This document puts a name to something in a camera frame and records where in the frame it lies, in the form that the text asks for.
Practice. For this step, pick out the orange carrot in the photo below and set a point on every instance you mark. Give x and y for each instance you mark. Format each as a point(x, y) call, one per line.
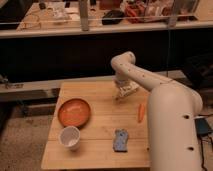
point(141, 112)

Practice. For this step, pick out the metal shelf post left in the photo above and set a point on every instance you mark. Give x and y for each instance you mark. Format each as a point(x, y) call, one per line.
point(83, 10)

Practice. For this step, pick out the red object on shelf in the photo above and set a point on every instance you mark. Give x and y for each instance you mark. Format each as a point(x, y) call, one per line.
point(135, 13)

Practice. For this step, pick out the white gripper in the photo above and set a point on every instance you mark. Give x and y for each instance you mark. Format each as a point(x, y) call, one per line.
point(125, 88)

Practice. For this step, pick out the metal shelf post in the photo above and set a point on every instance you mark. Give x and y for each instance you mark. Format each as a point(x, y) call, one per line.
point(83, 10)
point(174, 14)

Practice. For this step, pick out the blue sponge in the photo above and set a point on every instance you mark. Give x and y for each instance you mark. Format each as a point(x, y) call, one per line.
point(120, 140)

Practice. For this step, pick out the metal shelf post right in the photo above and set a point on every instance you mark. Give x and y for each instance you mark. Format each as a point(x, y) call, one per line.
point(174, 14)

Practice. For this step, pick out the black bag on shelf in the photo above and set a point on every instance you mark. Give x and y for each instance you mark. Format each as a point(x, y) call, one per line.
point(112, 17)

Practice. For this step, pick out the black power adapter box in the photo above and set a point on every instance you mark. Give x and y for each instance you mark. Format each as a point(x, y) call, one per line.
point(202, 127)

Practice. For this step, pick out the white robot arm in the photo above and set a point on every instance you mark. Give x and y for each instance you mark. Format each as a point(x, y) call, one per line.
point(171, 107)

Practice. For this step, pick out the white cup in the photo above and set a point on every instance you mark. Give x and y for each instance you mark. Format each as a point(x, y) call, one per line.
point(69, 137)

